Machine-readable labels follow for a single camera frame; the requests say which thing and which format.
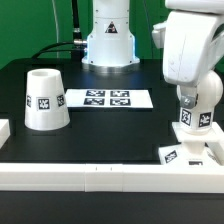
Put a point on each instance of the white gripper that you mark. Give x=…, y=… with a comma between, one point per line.
x=193, y=43

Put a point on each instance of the white lamp bulb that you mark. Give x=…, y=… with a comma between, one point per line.
x=198, y=120

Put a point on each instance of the white lamp base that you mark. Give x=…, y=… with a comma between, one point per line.
x=205, y=149

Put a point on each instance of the white lamp shade cone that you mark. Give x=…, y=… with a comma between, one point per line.
x=45, y=106

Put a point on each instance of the white marker tag sheet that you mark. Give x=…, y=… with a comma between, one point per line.
x=108, y=98

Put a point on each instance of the white front fence bar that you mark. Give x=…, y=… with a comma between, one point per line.
x=110, y=178

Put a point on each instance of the white left fence block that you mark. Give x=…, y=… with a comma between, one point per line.
x=4, y=131

